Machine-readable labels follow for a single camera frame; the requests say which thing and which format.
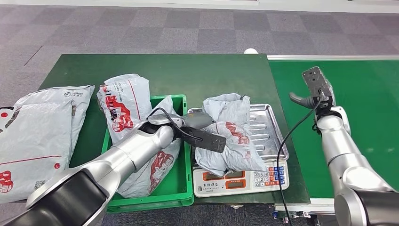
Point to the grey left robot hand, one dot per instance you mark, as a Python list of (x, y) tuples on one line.
[(198, 120)]

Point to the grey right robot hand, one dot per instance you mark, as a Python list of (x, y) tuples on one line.
[(304, 100)]

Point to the grey parcel thin red line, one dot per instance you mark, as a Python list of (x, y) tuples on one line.
[(233, 137)]

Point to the grey parcel faint print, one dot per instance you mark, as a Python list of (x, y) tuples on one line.
[(162, 168)]

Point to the grey parcel bold red print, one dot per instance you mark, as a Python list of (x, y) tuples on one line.
[(124, 99)]

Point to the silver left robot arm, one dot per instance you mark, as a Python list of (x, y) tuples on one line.
[(103, 171)]

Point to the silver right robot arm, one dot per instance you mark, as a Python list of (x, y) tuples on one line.
[(352, 168)]

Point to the green conveyor belt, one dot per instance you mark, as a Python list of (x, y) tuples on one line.
[(367, 124)]

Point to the steel scale tray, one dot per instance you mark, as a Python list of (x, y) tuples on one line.
[(268, 128)]

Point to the green plastic crate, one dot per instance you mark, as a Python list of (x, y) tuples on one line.
[(174, 190)]

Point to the white electronic scale body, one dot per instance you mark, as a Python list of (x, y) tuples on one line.
[(249, 184)]

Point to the white table foot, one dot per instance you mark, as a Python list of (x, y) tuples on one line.
[(236, 207)]

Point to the flat grey express mailer bag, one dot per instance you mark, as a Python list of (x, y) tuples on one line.
[(76, 99)]

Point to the large flat grey mailer bag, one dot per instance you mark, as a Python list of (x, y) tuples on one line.
[(31, 149)]

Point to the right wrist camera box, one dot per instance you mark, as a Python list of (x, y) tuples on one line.
[(318, 84)]

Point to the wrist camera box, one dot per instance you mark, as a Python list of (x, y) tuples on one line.
[(205, 140), (318, 84)]

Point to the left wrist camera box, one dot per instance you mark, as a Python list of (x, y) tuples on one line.
[(205, 140)]

